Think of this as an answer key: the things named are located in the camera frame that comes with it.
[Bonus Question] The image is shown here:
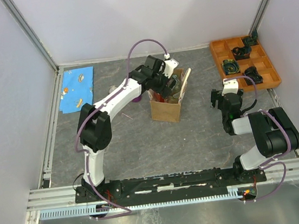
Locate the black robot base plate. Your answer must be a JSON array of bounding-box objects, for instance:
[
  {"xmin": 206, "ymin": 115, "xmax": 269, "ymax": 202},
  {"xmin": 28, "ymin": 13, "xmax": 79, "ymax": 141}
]
[{"xmin": 73, "ymin": 160, "xmax": 269, "ymax": 213}]

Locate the aluminium frame rail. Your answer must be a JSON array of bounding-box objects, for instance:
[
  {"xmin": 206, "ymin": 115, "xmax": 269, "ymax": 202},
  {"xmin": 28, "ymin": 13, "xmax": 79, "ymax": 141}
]
[
  {"xmin": 27, "ymin": 158, "xmax": 299, "ymax": 211},
  {"xmin": 1, "ymin": 0, "xmax": 62, "ymax": 189}
]

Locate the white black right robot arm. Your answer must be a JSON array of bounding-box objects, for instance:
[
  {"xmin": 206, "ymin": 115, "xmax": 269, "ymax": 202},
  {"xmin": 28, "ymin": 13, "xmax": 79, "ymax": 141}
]
[{"xmin": 210, "ymin": 88, "xmax": 299, "ymax": 183}]

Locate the red soda can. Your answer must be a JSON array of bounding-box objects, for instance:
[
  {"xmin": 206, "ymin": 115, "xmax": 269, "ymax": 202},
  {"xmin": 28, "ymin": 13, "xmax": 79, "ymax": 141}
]
[
  {"xmin": 153, "ymin": 92, "xmax": 168, "ymax": 103},
  {"xmin": 108, "ymin": 86, "xmax": 118, "ymax": 94}
]

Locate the blue cartoon print cloth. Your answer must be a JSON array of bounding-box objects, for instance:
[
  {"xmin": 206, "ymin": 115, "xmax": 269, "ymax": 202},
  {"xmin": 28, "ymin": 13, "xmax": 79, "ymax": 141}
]
[{"xmin": 59, "ymin": 66, "xmax": 94, "ymax": 114}]

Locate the black rolled sock upper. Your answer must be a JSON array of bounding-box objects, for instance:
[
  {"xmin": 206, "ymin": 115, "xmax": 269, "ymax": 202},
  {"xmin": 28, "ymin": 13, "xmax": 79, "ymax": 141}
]
[{"xmin": 231, "ymin": 37, "xmax": 258, "ymax": 60}]

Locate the aluminium frame rail left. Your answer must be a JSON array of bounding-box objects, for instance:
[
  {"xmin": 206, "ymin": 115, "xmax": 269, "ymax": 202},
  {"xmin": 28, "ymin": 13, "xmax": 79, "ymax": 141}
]
[{"xmin": 1, "ymin": 0, "xmax": 62, "ymax": 189}]

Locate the blue slotted cable duct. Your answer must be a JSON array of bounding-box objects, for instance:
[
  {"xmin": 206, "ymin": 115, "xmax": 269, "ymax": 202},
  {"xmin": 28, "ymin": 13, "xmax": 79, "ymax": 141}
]
[{"xmin": 38, "ymin": 185, "xmax": 244, "ymax": 222}]

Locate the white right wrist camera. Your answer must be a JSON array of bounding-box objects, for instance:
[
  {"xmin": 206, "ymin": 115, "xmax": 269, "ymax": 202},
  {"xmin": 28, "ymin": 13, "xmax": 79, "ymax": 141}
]
[{"xmin": 222, "ymin": 78, "xmax": 239, "ymax": 96}]

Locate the dark rolled sock top corner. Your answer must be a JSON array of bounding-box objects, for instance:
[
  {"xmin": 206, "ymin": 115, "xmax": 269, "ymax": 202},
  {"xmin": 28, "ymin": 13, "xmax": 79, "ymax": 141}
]
[{"xmin": 250, "ymin": 29, "xmax": 258, "ymax": 41}]

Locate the aluminium frame rail front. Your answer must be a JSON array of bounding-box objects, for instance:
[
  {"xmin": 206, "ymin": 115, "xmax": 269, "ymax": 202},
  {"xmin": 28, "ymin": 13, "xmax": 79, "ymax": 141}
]
[{"xmin": 27, "ymin": 158, "xmax": 299, "ymax": 211}]

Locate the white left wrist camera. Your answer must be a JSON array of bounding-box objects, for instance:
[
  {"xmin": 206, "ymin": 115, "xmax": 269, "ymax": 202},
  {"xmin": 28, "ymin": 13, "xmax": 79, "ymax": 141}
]
[{"xmin": 163, "ymin": 53, "xmax": 179, "ymax": 78}]

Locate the purple soda can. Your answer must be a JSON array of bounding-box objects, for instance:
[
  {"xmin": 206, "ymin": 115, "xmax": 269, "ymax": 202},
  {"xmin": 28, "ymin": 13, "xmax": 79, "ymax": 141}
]
[{"xmin": 132, "ymin": 96, "xmax": 142, "ymax": 103}]

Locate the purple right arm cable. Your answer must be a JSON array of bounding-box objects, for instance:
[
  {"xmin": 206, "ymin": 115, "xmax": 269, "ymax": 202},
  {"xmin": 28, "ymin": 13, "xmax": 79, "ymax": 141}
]
[{"xmin": 223, "ymin": 70, "xmax": 298, "ymax": 204}]

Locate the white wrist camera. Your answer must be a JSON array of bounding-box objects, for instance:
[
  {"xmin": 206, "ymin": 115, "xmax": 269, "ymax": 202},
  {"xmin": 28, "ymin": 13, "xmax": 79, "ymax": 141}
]
[
  {"xmin": 222, "ymin": 78, "xmax": 239, "ymax": 96},
  {"xmin": 163, "ymin": 53, "xmax": 179, "ymax": 78}
]

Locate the blue green rolled sock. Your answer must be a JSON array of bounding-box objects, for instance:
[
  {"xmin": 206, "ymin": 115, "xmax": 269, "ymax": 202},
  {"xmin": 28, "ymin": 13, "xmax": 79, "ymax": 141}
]
[{"xmin": 221, "ymin": 59, "xmax": 241, "ymax": 76}]

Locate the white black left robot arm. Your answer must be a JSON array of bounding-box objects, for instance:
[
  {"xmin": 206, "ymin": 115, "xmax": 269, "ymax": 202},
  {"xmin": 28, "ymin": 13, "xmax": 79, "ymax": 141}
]
[{"xmin": 75, "ymin": 55, "xmax": 179, "ymax": 201}]

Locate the orange wooden compartment tray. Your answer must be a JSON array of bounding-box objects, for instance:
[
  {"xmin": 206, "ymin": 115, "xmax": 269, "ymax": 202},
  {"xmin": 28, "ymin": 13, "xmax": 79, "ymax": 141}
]
[{"xmin": 209, "ymin": 36, "xmax": 282, "ymax": 90}]

